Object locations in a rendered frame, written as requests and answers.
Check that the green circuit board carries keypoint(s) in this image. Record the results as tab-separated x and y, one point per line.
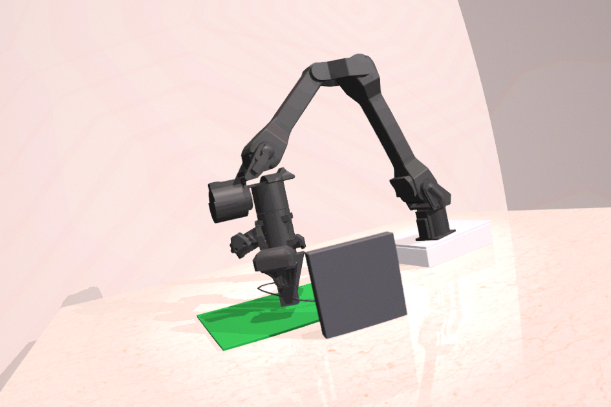
259	319

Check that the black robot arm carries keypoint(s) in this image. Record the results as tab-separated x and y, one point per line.
358	76

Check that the black fan cable with connector plug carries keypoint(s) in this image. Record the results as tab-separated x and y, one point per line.
283	303

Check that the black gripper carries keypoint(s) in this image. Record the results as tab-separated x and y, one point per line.
280	260

